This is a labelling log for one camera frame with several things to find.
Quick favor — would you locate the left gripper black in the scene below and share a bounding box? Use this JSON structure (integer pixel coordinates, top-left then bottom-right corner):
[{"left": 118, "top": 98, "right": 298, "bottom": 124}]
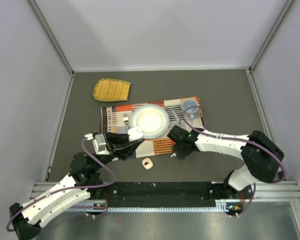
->
[{"left": 93, "top": 131, "right": 145, "bottom": 171}]

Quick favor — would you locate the white earbud charging case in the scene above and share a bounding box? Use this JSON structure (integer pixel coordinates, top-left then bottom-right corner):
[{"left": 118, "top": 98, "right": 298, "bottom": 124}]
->
[{"left": 141, "top": 157, "right": 154, "bottom": 170}]

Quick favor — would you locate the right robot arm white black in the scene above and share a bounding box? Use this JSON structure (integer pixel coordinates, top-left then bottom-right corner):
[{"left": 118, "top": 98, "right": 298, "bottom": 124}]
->
[{"left": 167, "top": 125, "right": 284, "bottom": 198}]

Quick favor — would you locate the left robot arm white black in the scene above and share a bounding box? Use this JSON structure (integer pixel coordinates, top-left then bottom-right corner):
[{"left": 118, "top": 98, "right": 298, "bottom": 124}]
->
[{"left": 6, "top": 127, "right": 145, "bottom": 240}]

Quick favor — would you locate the light blue mug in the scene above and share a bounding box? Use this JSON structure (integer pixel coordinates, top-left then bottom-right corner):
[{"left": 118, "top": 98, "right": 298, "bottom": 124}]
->
[{"left": 181, "top": 98, "right": 199, "bottom": 120}]

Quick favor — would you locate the colourful patchwork placemat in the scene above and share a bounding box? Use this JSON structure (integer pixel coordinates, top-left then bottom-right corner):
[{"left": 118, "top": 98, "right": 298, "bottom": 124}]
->
[{"left": 99, "top": 98, "right": 191, "bottom": 159}]

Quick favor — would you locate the white round plate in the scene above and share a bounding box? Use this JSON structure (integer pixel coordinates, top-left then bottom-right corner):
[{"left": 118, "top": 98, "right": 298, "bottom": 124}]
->
[{"left": 129, "top": 104, "right": 170, "bottom": 139}]

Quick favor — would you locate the yellow woven cloth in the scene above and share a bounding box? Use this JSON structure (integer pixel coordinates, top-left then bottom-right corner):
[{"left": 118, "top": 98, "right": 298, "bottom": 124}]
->
[{"left": 92, "top": 78, "right": 131, "bottom": 102}]

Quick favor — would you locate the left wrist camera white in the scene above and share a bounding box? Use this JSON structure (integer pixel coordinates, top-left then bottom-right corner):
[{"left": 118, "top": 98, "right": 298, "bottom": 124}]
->
[{"left": 84, "top": 133, "right": 110, "bottom": 155}]

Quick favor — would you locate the silver knife pink handle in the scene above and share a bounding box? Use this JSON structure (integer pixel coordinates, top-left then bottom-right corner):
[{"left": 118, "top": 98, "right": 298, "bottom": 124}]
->
[{"left": 171, "top": 108, "right": 183, "bottom": 128}]

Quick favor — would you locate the silver fork pink handle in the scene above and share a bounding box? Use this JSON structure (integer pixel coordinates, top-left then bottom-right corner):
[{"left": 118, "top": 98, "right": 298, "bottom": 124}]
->
[{"left": 122, "top": 112, "right": 130, "bottom": 132}]

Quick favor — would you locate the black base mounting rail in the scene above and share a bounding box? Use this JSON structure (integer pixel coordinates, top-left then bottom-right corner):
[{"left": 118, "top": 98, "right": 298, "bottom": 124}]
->
[{"left": 105, "top": 181, "right": 252, "bottom": 208}]

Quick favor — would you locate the aluminium frame front beam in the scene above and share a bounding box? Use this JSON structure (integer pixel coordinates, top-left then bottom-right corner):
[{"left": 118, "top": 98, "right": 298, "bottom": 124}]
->
[{"left": 29, "top": 181, "right": 300, "bottom": 213}]

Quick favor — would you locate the aluminium frame left post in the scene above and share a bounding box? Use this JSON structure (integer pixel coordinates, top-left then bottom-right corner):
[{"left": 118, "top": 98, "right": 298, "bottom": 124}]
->
[{"left": 27, "top": 0, "right": 75, "bottom": 76}]

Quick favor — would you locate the aluminium frame post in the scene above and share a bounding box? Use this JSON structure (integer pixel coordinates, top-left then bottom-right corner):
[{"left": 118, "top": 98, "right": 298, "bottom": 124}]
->
[
  {"left": 248, "top": 0, "right": 296, "bottom": 74},
  {"left": 27, "top": 0, "right": 75, "bottom": 76}
]

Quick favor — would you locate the aluminium frame right post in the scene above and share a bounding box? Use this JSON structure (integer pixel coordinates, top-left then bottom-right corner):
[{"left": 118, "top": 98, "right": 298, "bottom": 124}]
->
[{"left": 248, "top": 0, "right": 296, "bottom": 74}]

